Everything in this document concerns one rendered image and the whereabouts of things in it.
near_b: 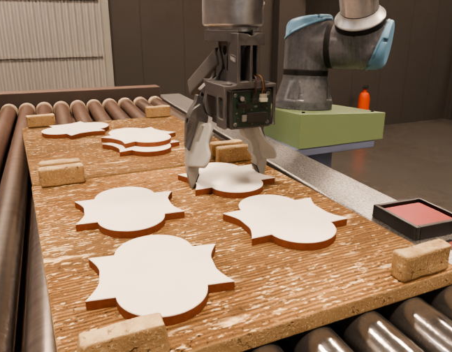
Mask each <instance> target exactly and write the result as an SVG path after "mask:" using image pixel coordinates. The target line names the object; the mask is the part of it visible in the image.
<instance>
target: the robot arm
mask: <svg viewBox="0 0 452 352"><path fill-rule="evenodd" d="M339 2H340V12H339V13H338V14H337V15H336V16H335V20H333V16H332V15H329V14H320V15H306V16H302V17H297V18H294V19H292V20H290V21H289V22H288V24H287V26H286V35H285V37H284V40H285V47H284V70H283V78H282V82H281V84H280V86H279V89H278V92H277V95H276V83H274V82H268V81H265V80H264V79H263V76H262V75H259V74H258V65H259V46H260V45H265V33H261V29H258V27H261V26H262V25H263V9H264V8H265V2H264V1H263V0H202V12H203V25H204V26H205V27H207V29H205V41H218V47H216V48H215V49H214V50H213V51H212V52H211V53H210V55H209V56H208V57H207V59H206V60H205V61H204V62H203V63H202V64H201V65H200V66H199V68H198V69H197V70H196V72H195V73H194V74H193V75H192V76H191V77H190V78H189V79H188V86H189V93H190V94H191V95H195V96H194V101H193V103H192V104H191V106H190V108H189V109H188V112H187V115H186V117H185V121H184V147H185V150H184V155H185V167H186V173H187V179H188V182H189V186H190V187H191V188H193V189H194V188H195V185H196V182H197V180H198V177H199V175H200V174H199V168H206V167H207V165H208V163H209V161H210V157H211V152H210V147H209V143H211V140H212V137H213V135H214V134H213V132H212V131H213V124H212V123H209V122H207V121H208V116H210V117H212V121H213V122H214V123H216V124H217V126H218V127H219V128H221V129H223V130H226V129H230V130H234V129H239V130H240V133H241V136H243V137H244V138H245V139H246V141H247V144H248V152H249V153H250V154H251V157H252V163H251V164H252V166H253V167H254V170H255V171H256V172H258V173H261V174H263V175H264V173H265V168H266V163H267V159H275V158H276V157H277V153H276V150H275V148H274V146H273V145H272V144H271V143H270V142H269V141H268V140H267V139H266V138H265V134H264V132H263V127H264V126H269V125H271V124H272V125H274V124H275V108H281V109H287V110H306V111H324V110H332V104H333V101H332V97H331V94H330V88H329V85H328V69H329V68H338V69H356V70H365V71H367V70H379V69H381V68H383V67H384V66H385V64H386V62H387V59H388V56H389V53H390V50H391V45H392V41H393V34H394V28H395V22H394V20H391V19H386V10H385V9H384V8H383V7H382V6H380V5H379V0H339ZM259 76H260V77H261V80H259V78H258V77H259ZM271 103H272V114H271Z"/></svg>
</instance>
